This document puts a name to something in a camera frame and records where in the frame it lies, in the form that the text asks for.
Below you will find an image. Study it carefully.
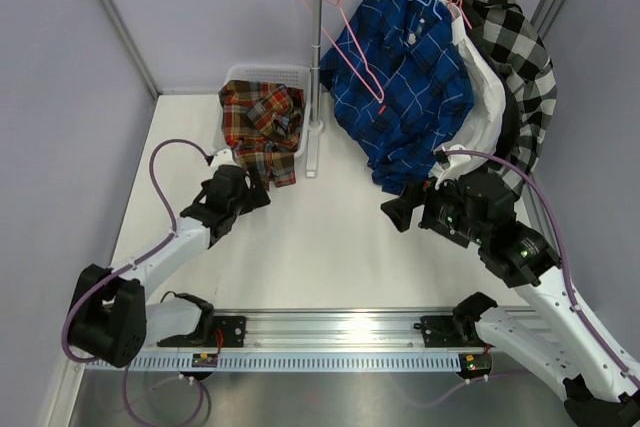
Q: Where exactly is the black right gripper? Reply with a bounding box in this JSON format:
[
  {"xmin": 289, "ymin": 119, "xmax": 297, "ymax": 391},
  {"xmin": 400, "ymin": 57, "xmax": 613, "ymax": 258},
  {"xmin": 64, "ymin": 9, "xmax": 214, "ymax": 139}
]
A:
[{"xmin": 381, "ymin": 165, "xmax": 488, "ymax": 246}]

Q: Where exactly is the red plaid shirt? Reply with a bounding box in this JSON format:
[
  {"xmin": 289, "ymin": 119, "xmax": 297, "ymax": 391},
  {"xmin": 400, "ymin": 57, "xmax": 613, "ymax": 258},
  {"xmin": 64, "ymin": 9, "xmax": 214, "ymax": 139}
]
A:
[{"xmin": 218, "ymin": 79, "xmax": 305, "ymax": 188}]

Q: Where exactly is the blue plaid shirt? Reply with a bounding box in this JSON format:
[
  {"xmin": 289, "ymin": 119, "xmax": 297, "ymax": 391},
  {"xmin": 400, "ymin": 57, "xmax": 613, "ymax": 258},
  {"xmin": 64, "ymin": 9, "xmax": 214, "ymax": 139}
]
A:
[{"xmin": 319, "ymin": 0, "xmax": 473, "ymax": 195}]

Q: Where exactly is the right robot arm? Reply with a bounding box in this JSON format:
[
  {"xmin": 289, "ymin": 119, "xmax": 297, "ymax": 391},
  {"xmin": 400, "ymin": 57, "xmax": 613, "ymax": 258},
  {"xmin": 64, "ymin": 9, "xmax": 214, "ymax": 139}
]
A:
[{"xmin": 381, "ymin": 171, "xmax": 639, "ymax": 426}]

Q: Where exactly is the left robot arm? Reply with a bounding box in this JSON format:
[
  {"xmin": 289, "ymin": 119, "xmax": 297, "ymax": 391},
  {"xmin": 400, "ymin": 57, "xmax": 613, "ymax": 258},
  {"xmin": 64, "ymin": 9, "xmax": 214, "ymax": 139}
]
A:
[{"xmin": 61, "ymin": 165, "xmax": 270, "ymax": 368}]

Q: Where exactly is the black white checked shirt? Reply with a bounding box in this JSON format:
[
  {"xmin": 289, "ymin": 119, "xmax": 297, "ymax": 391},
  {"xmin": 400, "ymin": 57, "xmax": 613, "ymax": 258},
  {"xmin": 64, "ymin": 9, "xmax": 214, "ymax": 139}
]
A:
[{"xmin": 441, "ymin": 0, "xmax": 557, "ymax": 195}]

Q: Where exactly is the white plastic basket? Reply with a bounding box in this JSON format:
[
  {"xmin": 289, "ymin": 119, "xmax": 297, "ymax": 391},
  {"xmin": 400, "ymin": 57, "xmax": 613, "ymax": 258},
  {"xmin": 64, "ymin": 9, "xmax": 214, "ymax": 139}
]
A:
[{"xmin": 224, "ymin": 64, "xmax": 312, "ymax": 159}]

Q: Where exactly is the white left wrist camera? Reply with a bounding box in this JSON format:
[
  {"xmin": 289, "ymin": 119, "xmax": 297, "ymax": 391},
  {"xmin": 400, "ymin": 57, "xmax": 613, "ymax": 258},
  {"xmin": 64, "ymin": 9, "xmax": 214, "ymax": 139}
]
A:
[{"xmin": 206, "ymin": 148, "xmax": 238, "ymax": 172}]

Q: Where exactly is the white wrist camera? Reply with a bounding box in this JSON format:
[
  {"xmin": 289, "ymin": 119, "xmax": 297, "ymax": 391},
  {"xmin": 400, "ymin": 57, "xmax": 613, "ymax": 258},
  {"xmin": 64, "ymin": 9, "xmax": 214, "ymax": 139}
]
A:
[
  {"xmin": 432, "ymin": 144, "xmax": 486, "ymax": 189},
  {"xmin": 206, "ymin": 148, "xmax": 238, "ymax": 172}
]

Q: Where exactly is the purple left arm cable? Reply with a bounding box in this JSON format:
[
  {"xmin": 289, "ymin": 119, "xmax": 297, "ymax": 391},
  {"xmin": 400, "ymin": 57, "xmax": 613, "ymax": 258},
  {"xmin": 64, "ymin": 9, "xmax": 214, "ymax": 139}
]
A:
[{"xmin": 60, "ymin": 139, "xmax": 214, "ymax": 364}]

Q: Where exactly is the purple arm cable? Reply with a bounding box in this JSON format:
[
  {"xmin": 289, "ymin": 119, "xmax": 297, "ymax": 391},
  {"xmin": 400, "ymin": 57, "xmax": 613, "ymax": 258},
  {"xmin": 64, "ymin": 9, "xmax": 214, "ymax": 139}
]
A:
[
  {"xmin": 60, "ymin": 139, "xmax": 214, "ymax": 364},
  {"xmin": 439, "ymin": 149, "xmax": 640, "ymax": 388}
]

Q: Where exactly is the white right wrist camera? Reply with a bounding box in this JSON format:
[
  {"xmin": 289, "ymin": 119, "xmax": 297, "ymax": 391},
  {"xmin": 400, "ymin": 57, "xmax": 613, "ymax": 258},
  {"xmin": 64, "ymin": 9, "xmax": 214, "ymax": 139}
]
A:
[{"xmin": 432, "ymin": 144, "xmax": 486, "ymax": 189}]

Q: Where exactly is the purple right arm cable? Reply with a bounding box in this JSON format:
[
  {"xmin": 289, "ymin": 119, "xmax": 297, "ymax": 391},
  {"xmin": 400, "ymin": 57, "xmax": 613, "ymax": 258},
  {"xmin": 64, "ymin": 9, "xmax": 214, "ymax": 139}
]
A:
[{"xmin": 439, "ymin": 149, "xmax": 640, "ymax": 388}]

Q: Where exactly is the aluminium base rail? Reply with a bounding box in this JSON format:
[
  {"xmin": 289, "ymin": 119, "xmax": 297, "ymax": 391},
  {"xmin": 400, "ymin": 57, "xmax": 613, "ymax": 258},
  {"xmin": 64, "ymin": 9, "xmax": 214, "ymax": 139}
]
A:
[{"xmin": 107, "ymin": 307, "xmax": 609, "ymax": 373}]

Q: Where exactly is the white slotted cable duct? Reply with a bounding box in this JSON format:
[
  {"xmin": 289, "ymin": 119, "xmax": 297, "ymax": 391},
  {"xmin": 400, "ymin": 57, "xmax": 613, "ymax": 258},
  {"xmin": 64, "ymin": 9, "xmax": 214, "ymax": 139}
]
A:
[{"xmin": 112, "ymin": 350, "xmax": 464, "ymax": 373}]

